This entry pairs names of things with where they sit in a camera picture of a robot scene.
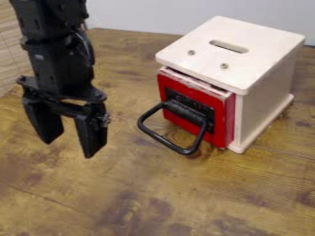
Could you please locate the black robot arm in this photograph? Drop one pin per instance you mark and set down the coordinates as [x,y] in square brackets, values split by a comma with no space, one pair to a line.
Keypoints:
[51,19]

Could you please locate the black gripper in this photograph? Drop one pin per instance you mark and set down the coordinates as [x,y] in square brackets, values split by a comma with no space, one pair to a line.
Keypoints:
[59,90]

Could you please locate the red drawer front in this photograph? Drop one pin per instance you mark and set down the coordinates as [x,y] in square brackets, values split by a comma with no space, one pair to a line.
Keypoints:
[205,98]

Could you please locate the white wooden drawer box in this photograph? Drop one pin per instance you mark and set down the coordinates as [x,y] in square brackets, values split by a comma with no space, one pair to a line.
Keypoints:
[246,59]

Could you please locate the black metal drawer handle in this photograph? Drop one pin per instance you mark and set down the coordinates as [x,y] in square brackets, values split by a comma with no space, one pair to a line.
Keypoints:
[189,115]

